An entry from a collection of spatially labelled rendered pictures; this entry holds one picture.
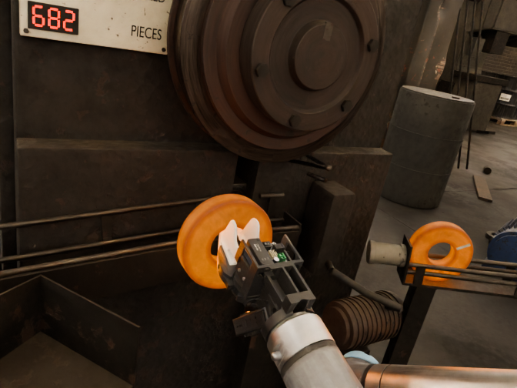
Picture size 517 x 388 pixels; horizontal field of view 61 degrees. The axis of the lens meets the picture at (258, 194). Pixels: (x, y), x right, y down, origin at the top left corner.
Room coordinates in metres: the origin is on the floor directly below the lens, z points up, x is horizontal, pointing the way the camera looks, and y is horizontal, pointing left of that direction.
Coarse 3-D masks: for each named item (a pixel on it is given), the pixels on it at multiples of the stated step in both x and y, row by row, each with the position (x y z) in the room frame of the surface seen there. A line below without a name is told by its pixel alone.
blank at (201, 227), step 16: (208, 208) 0.59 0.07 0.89; (224, 208) 0.60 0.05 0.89; (240, 208) 0.61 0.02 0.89; (256, 208) 0.63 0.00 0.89; (192, 224) 0.58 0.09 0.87; (208, 224) 0.59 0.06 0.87; (224, 224) 0.60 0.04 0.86; (240, 224) 0.61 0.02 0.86; (192, 240) 0.57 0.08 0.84; (208, 240) 0.59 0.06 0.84; (192, 256) 0.57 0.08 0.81; (208, 256) 0.59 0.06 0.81; (192, 272) 0.57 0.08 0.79; (208, 272) 0.59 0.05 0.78
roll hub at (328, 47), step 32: (320, 0) 0.84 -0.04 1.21; (352, 0) 0.86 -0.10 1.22; (256, 32) 0.76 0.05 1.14; (288, 32) 0.81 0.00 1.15; (320, 32) 0.82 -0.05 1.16; (352, 32) 0.89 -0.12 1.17; (256, 64) 0.77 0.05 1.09; (288, 64) 0.81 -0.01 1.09; (320, 64) 0.83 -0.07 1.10; (352, 64) 0.90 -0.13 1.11; (256, 96) 0.78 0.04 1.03; (288, 96) 0.82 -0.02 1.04; (320, 96) 0.86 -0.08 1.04; (352, 96) 0.89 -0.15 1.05; (288, 128) 0.82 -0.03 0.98; (320, 128) 0.86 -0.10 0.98
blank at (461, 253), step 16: (432, 224) 1.01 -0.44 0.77; (448, 224) 1.00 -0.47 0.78; (416, 240) 0.99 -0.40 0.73; (432, 240) 0.99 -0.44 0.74; (448, 240) 0.99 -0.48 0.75; (464, 240) 0.99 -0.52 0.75; (416, 256) 0.99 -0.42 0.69; (448, 256) 1.02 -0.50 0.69; (464, 256) 0.99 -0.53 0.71; (448, 272) 0.99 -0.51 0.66
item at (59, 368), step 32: (32, 288) 0.57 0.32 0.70; (64, 288) 0.56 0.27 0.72; (0, 320) 0.52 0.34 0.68; (32, 320) 0.57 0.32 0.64; (64, 320) 0.56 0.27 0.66; (96, 320) 0.54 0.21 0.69; (128, 320) 0.52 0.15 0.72; (0, 352) 0.52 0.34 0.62; (32, 352) 0.54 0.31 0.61; (64, 352) 0.55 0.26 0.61; (96, 352) 0.54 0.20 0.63; (128, 352) 0.51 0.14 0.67; (0, 384) 0.47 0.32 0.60; (32, 384) 0.48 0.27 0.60; (64, 384) 0.49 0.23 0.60; (96, 384) 0.50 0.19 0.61; (128, 384) 0.51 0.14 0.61
